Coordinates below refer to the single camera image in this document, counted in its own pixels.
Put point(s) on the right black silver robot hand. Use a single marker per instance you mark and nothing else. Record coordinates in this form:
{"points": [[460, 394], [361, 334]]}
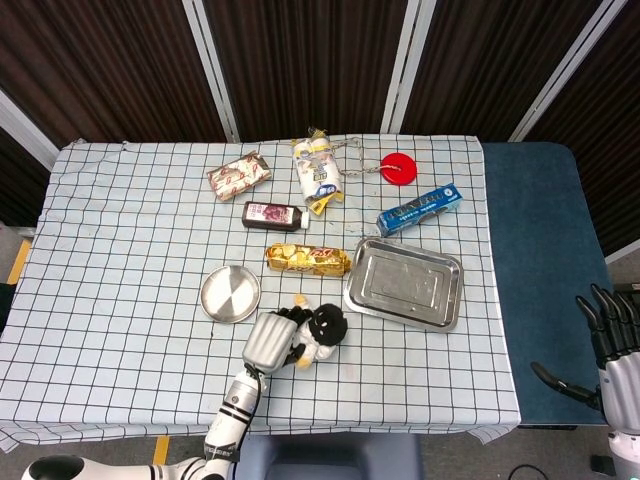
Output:
{"points": [[622, 385]]}

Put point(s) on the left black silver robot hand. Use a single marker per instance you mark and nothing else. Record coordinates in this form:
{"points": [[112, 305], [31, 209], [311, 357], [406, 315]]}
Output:
{"points": [[267, 342]]}

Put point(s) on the black white plush toy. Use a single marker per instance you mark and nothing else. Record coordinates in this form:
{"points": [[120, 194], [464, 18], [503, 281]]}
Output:
{"points": [[327, 325]]}

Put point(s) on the gold cracker packet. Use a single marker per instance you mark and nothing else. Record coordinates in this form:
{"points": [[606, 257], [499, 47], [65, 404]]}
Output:
{"points": [[305, 260]]}

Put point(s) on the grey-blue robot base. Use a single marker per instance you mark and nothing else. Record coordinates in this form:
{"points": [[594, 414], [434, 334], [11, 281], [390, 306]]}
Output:
{"points": [[325, 457]]}

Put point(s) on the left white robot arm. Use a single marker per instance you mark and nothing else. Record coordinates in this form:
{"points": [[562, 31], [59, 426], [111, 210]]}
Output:
{"points": [[235, 405]]}

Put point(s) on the round metal plate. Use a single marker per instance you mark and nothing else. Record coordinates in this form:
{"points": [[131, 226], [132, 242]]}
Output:
{"points": [[231, 295]]}

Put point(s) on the small black floor box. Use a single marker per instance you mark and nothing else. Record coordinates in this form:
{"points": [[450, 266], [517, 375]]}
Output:
{"points": [[602, 462]]}

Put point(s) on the black floor equipment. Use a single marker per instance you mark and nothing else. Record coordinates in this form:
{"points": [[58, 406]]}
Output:
{"points": [[631, 289]]}

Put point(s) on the dark brown small bottle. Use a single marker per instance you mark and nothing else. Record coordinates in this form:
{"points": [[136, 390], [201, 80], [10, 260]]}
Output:
{"points": [[270, 216]]}

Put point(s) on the checkered light blue tablecloth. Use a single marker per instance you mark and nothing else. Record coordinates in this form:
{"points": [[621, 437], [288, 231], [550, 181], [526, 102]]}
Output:
{"points": [[125, 350]]}

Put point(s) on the rectangular metal tray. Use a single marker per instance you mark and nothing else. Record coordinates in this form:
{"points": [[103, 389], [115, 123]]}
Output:
{"points": [[405, 285]]}

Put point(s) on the silver red snack packet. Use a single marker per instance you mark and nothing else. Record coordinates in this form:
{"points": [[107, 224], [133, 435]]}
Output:
{"points": [[240, 176]]}

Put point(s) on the white yellow snack bag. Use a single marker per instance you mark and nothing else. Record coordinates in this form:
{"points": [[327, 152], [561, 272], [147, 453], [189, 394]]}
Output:
{"points": [[317, 170]]}

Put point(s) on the blue toothpaste box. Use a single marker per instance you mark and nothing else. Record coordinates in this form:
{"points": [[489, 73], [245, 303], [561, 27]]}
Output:
{"points": [[415, 211]]}

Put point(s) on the red plastic disc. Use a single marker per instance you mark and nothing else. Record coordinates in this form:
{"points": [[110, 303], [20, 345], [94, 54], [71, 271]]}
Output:
{"points": [[400, 169]]}

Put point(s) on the white screen frame post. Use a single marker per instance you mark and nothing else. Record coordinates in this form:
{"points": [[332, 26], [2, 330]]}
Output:
{"points": [[407, 65], [622, 255], [25, 127], [210, 65], [570, 70]]}

